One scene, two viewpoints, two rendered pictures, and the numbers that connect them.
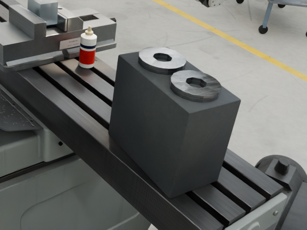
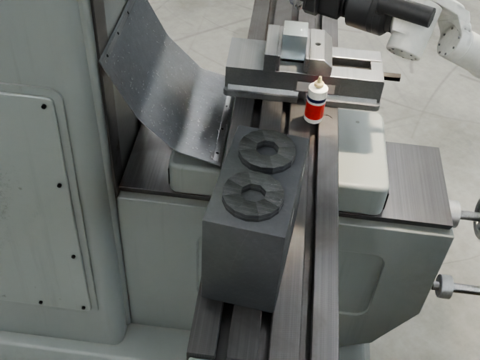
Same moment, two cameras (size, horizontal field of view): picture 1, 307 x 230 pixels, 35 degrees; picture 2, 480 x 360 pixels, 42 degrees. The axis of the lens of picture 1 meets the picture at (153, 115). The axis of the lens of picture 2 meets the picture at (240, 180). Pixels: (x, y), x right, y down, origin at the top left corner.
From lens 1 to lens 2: 68 cm
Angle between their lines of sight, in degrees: 41
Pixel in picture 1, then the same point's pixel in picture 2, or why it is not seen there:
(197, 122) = (216, 233)
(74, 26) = (318, 70)
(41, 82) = (242, 118)
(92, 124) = not seen: hidden behind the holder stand
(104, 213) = not seen: hidden behind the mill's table
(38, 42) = (268, 75)
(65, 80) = (269, 126)
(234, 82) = not seen: outside the picture
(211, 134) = (243, 256)
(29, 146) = (209, 176)
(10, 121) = (194, 143)
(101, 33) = (358, 88)
